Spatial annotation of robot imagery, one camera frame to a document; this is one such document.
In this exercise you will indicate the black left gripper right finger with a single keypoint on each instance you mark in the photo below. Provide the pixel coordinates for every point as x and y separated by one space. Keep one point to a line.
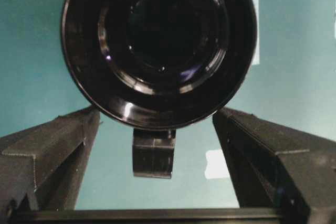
275 166

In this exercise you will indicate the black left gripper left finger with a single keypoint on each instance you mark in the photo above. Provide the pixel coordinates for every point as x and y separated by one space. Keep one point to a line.
42 167

